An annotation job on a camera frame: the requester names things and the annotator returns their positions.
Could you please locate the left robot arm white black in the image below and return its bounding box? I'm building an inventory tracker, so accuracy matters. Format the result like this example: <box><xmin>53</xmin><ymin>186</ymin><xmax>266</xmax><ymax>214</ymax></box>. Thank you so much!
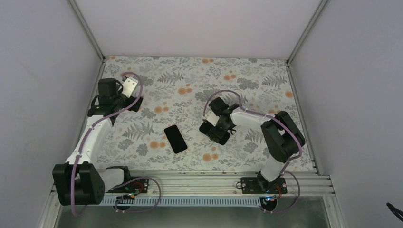
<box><xmin>52</xmin><ymin>77</ymin><xmax>143</xmax><ymax>206</ymax></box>

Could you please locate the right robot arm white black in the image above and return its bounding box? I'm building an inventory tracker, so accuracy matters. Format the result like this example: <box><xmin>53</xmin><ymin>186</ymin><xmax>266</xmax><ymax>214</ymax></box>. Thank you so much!
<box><xmin>199</xmin><ymin>97</ymin><xmax>306</xmax><ymax>193</ymax></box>

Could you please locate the phone with beige case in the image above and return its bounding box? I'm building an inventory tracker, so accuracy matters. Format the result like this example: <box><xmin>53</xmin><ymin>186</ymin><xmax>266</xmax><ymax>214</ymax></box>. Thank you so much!
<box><xmin>163</xmin><ymin>125</ymin><xmax>188</xmax><ymax>154</ymax></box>

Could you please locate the floral patterned table mat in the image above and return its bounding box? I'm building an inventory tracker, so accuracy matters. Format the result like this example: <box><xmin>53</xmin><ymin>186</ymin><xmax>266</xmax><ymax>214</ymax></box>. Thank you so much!
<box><xmin>97</xmin><ymin>56</ymin><xmax>301</xmax><ymax>171</ymax></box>

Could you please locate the black object at edge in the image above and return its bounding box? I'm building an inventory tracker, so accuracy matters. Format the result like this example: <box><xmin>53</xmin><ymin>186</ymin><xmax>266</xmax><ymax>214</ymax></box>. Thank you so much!
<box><xmin>386</xmin><ymin>202</ymin><xmax>403</xmax><ymax>222</ymax></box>

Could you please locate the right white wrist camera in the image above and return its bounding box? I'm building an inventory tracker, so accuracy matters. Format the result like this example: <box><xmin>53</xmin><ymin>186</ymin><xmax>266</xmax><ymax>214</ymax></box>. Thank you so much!
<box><xmin>205</xmin><ymin>111</ymin><xmax>220</xmax><ymax>126</ymax></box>

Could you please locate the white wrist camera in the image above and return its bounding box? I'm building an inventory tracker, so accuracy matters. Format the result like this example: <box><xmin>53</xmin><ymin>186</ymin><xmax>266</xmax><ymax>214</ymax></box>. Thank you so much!
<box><xmin>205</xmin><ymin>111</ymin><xmax>220</xmax><ymax>126</ymax></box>
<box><xmin>122</xmin><ymin>77</ymin><xmax>139</xmax><ymax>98</ymax></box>

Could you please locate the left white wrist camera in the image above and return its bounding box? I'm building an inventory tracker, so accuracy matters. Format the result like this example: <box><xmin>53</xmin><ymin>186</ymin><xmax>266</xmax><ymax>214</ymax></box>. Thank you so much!
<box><xmin>122</xmin><ymin>77</ymin><xmax>139</xmax><ymax>98</ymax></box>

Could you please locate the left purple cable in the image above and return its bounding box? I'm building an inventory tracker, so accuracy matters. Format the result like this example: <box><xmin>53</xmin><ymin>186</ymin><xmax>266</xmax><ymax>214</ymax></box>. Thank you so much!
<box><xmin>69</xmin><ymin>72</ymin><xmax>162</xmax><ymax>216</ymax></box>

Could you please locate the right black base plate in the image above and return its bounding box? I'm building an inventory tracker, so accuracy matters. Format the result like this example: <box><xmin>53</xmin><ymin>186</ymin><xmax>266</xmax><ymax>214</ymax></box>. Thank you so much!
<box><xmin>235</xmin><ymin>177</ymin><xmax>288</xmax><ymax>194</ymax></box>

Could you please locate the aluminium mounting rail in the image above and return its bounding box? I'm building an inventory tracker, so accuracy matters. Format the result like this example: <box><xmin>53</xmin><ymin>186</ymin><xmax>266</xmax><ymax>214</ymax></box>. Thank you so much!
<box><xmin>131</xmin><ymin>170</ymin><xmax>335</xmax><ymax>197</ymax></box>

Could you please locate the white slotted cable duct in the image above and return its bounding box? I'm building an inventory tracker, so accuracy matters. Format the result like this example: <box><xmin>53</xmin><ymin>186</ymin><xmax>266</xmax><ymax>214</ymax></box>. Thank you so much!
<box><xmin>118</xmin><ymin>196</ymin><xmax>263</xmax><ymax>207</ymax></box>

